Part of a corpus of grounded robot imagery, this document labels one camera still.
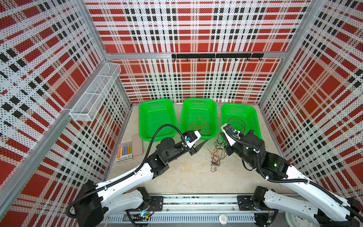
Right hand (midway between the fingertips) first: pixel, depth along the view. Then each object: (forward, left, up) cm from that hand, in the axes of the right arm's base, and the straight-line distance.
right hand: (224, 133), depth 67 cm
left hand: (0, +10, +1) cm, 10 cm away
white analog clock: (-33, -33, -26) cm, 53 cm away
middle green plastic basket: (+38, +9, -30) cm, 49 cm away
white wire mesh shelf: (+28, +85, -9) cm, 90 cm away
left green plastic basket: (+38, +48, -29) cm, 68 cm away
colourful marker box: (+4, +60, -28) cm, 67 cm away
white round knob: (-32, +1, -28) cm, 43 cm away
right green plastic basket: (+33, -24, -29) cm, 50 cm away
